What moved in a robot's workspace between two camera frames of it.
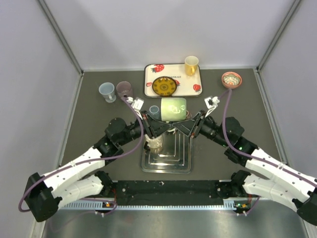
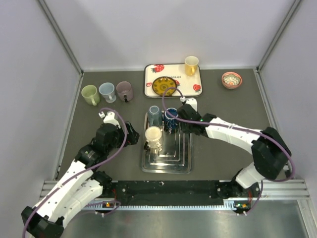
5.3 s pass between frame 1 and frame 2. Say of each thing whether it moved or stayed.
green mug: moved
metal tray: stayed
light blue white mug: stayed
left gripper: moved
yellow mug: stayed
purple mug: stayed
